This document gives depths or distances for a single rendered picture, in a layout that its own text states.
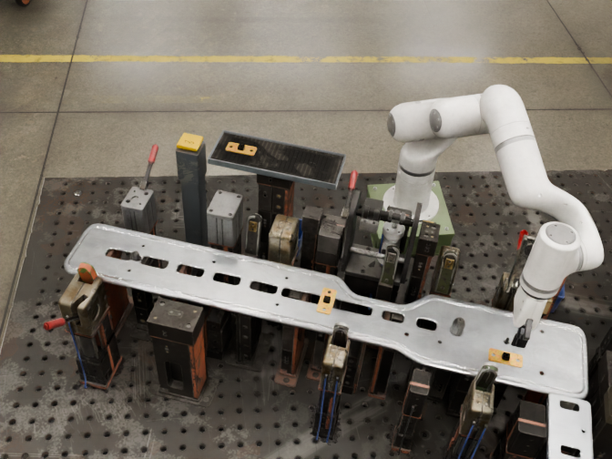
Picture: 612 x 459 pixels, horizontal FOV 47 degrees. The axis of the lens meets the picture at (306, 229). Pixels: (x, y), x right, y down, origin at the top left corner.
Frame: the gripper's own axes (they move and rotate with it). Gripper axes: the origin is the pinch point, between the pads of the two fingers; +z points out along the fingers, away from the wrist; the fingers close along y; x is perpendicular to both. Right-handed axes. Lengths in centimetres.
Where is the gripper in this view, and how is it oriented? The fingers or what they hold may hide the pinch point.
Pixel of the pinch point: (519, 328)
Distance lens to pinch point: 175.4
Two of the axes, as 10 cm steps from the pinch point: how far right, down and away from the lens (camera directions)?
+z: -0.6, 7.1, 7.1
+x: 9.7, 2.1, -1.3
